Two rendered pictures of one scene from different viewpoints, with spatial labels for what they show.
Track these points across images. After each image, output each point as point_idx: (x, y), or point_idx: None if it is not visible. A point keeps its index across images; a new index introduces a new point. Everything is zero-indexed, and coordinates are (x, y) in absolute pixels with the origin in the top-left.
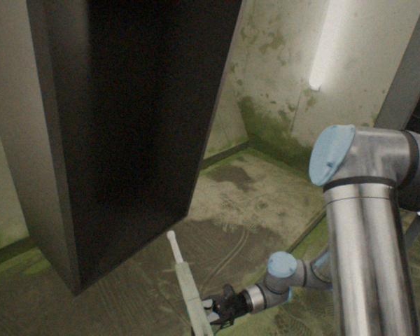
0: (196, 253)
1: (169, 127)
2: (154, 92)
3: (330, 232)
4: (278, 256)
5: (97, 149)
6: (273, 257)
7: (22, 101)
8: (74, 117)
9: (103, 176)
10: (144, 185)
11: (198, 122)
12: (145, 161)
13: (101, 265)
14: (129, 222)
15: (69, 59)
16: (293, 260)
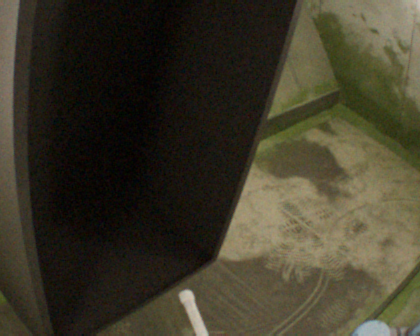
0: (228, 318)
1: (186, 83)
2: (161, 21)
3: None
4: (367, 328)
5: (57, 131)
6: (359, 331)
7: None
8: (32, 84)
9: (62, 178)
10: (129, 192)
11: (247, 80)
12: (131, 144)
13: (77, 325)
14: (109, 264)
15: (41, 4)
16: (386, 330)
